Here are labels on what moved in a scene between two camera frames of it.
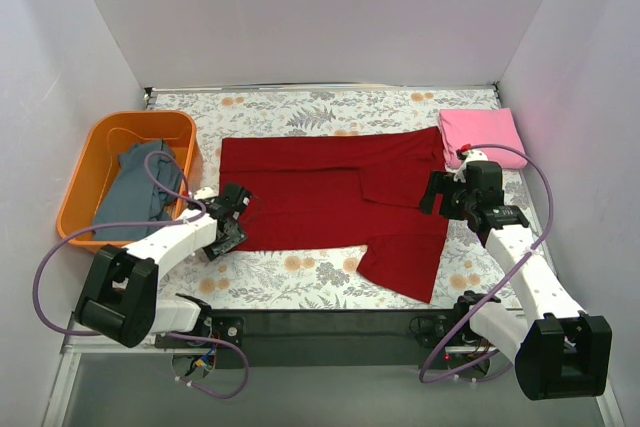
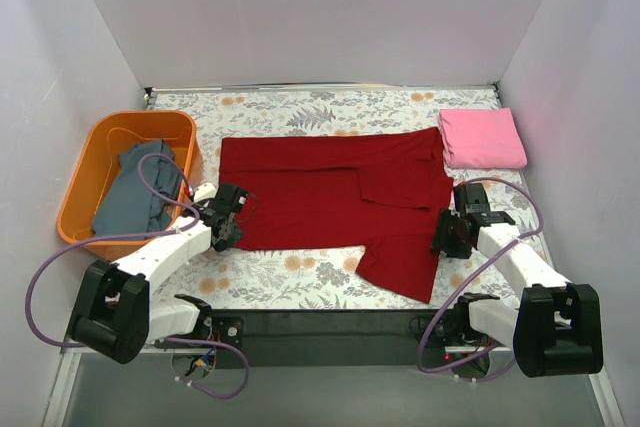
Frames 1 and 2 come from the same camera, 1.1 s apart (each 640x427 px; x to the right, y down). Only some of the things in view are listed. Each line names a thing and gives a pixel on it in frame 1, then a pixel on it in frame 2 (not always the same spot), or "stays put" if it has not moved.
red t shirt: x=345 y=191 stays put
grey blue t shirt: x=132 y=196 stays put
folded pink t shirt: x=484 y=126 stays put
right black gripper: x=441 y=195 to x=447 y=240
